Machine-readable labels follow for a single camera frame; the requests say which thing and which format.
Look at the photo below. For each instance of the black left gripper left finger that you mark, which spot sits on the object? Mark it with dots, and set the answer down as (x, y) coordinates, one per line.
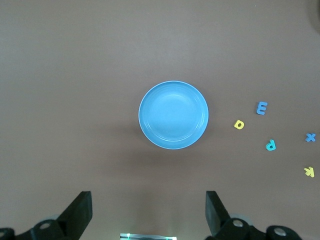
(75, 215)

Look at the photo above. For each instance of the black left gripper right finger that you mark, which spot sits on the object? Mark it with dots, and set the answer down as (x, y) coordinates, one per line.
(220, 225)

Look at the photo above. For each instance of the teal foam letter P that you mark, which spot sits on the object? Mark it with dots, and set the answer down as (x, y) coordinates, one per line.
(271, 144)

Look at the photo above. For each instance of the yellow foam letter D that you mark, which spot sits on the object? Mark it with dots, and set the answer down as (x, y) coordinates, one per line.
(236, 124)

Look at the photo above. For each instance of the blue foam letter E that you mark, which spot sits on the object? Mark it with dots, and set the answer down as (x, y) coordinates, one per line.
(261, 108)

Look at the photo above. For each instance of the yellow foam letter K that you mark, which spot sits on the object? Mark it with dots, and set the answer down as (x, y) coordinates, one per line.
(310, 171)

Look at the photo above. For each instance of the blue plate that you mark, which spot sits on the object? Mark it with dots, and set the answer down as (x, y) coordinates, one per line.
(173, 115)

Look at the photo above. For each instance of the blue foam letter X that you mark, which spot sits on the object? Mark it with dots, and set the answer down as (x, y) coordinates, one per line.
(310, 137)

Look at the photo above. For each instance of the brown table cover mat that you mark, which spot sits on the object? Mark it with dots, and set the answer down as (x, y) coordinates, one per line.
(75, 75)

